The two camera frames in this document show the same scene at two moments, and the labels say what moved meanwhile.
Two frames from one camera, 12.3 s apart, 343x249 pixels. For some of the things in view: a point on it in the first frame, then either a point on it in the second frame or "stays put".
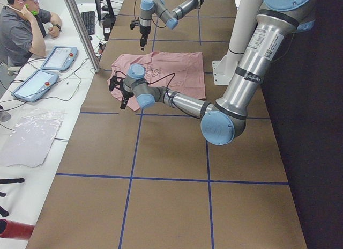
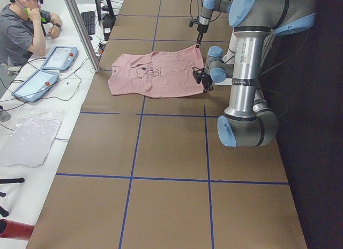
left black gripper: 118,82 → 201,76
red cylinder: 15,229 stays put
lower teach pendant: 34,87 stays put
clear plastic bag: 29,143 stays put
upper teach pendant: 61,58 stays put
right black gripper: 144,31 → 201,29
